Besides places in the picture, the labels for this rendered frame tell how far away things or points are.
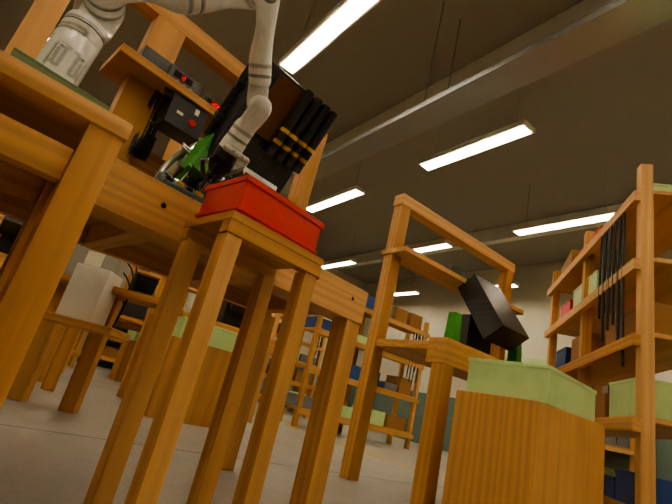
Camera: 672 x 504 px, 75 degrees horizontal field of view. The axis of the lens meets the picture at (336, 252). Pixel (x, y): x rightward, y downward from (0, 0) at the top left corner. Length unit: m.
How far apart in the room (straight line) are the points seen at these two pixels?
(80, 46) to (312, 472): 1.55
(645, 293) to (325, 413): 2.06
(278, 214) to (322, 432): 0.95
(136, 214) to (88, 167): 0.40
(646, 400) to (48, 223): 2.83
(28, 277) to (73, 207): 0.15
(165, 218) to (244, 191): 0.31
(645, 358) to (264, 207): 2.38
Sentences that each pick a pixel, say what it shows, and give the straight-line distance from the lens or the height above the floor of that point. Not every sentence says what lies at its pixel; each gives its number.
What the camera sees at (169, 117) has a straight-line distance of 2.09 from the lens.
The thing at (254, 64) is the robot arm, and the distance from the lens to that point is 1.44.
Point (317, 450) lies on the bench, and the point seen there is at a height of 0.22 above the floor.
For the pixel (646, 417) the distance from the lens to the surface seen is 2.99.
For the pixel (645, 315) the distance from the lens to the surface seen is 3.10.
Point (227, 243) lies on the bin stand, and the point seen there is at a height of 0.71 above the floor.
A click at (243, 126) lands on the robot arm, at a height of 1.13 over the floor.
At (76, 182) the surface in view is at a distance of 1.00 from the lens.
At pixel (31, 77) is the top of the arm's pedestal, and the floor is 0.83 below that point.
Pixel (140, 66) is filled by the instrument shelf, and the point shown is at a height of 1.50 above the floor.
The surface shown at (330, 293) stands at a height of 0.82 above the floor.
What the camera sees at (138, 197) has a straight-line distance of 1.40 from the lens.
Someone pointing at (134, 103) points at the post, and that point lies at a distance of 2.17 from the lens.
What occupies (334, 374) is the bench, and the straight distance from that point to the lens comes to 1.86.
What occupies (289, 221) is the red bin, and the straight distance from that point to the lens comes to 1.30.
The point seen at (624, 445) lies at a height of 0.89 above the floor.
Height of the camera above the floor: 0.40
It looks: 19 degrees up
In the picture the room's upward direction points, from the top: 14 degrees clockwise
